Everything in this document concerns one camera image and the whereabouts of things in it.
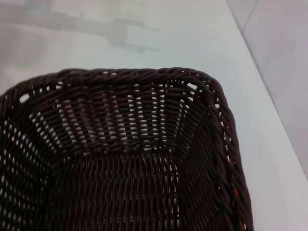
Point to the dark woven plastic basket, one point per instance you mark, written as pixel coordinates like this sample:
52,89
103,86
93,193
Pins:
134,183

